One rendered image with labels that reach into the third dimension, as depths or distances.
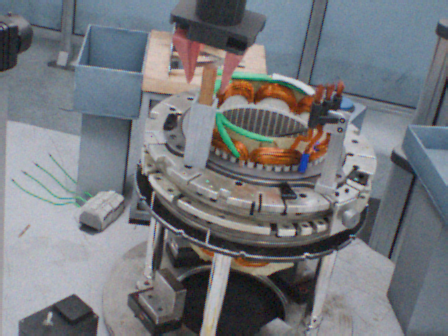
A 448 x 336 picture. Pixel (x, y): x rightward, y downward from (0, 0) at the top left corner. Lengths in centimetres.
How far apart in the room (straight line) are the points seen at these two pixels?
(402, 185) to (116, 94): 56
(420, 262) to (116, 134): 54
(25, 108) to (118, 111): 206
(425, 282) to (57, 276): 57
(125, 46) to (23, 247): 39
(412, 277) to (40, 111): 228
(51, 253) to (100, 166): 18
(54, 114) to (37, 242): 199
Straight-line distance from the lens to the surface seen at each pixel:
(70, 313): 129
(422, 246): 139
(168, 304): 131
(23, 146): 175
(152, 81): 141
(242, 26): 104
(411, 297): 143
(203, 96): 110
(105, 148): 152
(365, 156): 125
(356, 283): 153
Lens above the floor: 169
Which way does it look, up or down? 32 degrees down
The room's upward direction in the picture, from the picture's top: 10 degrees clockwise
